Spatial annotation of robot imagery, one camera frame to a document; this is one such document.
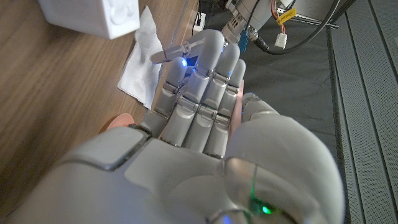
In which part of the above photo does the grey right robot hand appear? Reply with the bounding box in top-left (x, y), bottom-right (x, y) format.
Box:
top-left (0, 29), bottom-right (346, 224)

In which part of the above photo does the white power strip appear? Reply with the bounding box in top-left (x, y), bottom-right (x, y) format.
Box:
top-left (192, 11), bottom-right (206, 34)

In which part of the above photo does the pink round disc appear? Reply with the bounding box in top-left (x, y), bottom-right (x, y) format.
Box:
top-left (99, 113), bottom-right (136, 134)

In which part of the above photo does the white paper napkin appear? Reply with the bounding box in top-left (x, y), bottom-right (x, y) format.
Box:
top-left (117, 5), bottom-right (164, 110)

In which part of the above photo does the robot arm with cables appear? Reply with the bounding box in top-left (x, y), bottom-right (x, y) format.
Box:
top-left (253, 0), bottom-right (357, 56)

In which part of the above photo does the small white box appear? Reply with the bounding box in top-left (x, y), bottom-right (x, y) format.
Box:
top-left (37, 0), bottom-right (141, 40)

